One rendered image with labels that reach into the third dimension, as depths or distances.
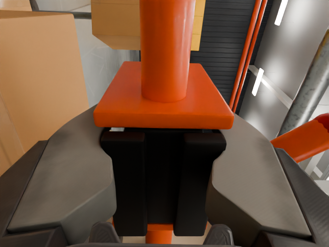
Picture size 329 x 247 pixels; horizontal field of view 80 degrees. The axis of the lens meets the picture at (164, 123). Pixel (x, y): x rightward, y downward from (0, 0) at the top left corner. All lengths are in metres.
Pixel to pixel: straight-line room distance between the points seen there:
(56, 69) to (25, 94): 0.07
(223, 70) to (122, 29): 10.52
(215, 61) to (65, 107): 11.26
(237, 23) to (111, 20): 10.00
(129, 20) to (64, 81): 1.21
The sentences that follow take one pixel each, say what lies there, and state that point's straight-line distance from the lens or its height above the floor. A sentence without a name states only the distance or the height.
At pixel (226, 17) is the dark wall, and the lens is 11.08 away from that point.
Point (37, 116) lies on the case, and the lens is 0.25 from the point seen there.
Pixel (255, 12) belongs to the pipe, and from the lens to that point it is 8.24.
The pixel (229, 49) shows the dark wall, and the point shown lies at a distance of 11.44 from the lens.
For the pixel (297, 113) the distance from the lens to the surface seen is 6.46.
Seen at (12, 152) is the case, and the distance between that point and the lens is 0.22.
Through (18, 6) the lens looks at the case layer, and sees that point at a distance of 1.01.
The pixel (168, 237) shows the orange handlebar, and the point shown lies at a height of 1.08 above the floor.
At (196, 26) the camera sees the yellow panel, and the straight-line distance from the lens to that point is 7.49.
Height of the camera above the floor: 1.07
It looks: 2 degrees up
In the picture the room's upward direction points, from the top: 91 degrees clockwise
